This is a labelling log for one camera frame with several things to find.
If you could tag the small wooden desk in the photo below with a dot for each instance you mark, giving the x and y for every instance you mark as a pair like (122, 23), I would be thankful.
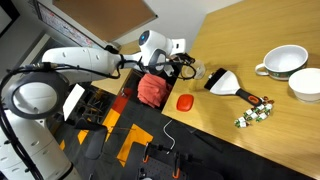
(115, 83)

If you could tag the clear plastic lunchbox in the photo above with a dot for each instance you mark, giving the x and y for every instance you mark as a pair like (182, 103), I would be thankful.
(199, 69)

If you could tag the black perforated board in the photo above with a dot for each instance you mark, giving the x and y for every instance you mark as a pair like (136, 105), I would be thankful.
(163, 168)

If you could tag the green white wrapped sweet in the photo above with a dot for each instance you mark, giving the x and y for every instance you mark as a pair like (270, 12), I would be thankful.
(248, 112)
(254, 116)
(241, 119)
(260, 107)
(263, 116)
(241, 124)
(268, 106)

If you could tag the black orange clamp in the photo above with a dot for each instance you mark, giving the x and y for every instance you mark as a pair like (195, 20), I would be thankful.
(145, 155)
(176, 166)

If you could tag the black camera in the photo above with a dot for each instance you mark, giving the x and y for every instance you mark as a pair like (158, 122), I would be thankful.
(111, 49)

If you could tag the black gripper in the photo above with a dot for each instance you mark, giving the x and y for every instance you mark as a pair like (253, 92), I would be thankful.
(178, 60)

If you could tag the red cloth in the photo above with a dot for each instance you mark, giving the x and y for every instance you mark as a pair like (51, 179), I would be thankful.
(153, 90)

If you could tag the white mug with green band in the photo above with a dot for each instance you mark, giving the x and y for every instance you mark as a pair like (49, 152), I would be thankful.
(285, 61)

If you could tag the red wrapped sweet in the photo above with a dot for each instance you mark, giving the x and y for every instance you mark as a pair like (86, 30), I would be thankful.
(271, 101)

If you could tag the orange lunchbox lid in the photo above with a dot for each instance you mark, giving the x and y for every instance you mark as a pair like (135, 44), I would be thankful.
(185, 102)

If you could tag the brown cork board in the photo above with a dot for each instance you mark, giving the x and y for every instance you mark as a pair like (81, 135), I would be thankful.
(103, 16)

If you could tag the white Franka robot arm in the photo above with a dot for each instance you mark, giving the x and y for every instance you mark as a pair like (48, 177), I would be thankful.
(78, 60)

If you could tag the dark grey stool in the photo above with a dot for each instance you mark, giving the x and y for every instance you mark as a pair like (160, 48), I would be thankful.
(95, 140)

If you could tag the black chair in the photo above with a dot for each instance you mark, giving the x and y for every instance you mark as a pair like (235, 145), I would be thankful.
(168, 80)

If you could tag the printed wall poster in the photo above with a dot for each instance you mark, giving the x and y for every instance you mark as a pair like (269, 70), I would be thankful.
(66, 28)

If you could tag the white bowl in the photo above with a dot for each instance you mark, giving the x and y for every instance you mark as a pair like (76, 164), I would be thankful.
(306, 84)

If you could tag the white flat panel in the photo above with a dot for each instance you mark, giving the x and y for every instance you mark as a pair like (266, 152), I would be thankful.
(72, 101)

